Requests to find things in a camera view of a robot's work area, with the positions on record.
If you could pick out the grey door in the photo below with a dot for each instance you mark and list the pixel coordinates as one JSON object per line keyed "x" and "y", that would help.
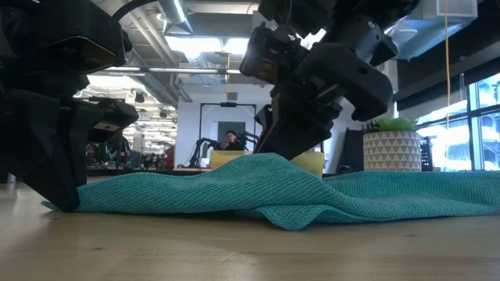
{"x": 234, "y": 126}

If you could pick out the person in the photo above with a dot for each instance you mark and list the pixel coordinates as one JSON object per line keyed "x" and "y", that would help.
{"x": 233, "y": 142}

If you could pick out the black upright panel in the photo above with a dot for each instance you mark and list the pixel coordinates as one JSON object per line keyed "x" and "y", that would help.
{"x": 353, "y": 150}

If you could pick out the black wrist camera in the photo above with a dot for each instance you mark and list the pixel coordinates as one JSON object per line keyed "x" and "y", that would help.
{"x": 86, "y": 43}
{"x": 269, "y": 54}

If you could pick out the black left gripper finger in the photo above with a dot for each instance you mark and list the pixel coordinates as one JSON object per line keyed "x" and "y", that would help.
{"x": 39, "y": 156}
{"x": 84, "y": 152}

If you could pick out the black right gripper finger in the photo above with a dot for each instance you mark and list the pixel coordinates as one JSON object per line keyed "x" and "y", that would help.
{"x": 301, "y": 132}
{"x": 265, "y": 125}

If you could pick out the long ceiling tube light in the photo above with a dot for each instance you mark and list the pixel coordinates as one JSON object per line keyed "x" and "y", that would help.
{"x": 176, "y": 70}

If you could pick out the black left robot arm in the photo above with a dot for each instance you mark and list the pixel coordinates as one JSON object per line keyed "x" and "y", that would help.
{"x": 15, "y": 23}

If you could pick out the grey wall vent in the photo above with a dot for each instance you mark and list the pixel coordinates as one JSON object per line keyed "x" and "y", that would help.
{"x": 232, "y": 96}

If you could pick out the silver smooth round duct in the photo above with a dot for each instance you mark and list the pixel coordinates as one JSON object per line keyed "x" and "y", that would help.
{"x": 176, "y": 13}

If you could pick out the black slotted stand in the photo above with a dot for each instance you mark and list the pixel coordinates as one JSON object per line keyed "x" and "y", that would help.
{"x": 427, "y": 154}

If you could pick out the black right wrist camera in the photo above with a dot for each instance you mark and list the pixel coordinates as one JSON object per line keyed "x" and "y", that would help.
{"x": 269, "y": 54}

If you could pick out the succulent in white patterned pot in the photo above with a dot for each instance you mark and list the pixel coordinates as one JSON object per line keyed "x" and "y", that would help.
{"x": 390, "y": 148}

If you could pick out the yellow plastic bin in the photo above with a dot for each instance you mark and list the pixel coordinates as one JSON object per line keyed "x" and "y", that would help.
{"x": 230, "y": 159}

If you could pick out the silver ribbed ventilation duct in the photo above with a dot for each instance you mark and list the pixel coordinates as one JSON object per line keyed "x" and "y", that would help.
{"x": 152, "y": 84}

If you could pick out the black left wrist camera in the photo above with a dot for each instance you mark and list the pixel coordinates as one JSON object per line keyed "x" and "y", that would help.
{"x": 86, "y": 43}

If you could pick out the teal microfiber towel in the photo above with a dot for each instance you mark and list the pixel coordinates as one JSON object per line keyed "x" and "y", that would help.
{"x": 273, "y": 187}

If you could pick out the black window frame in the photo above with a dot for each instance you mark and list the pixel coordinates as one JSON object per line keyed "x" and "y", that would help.
{"x": 473, "y": 132}

